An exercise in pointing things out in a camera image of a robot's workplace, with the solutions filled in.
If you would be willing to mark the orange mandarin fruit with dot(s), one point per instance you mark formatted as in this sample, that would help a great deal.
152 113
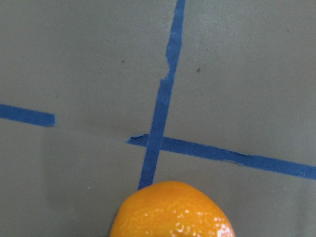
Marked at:
170 209

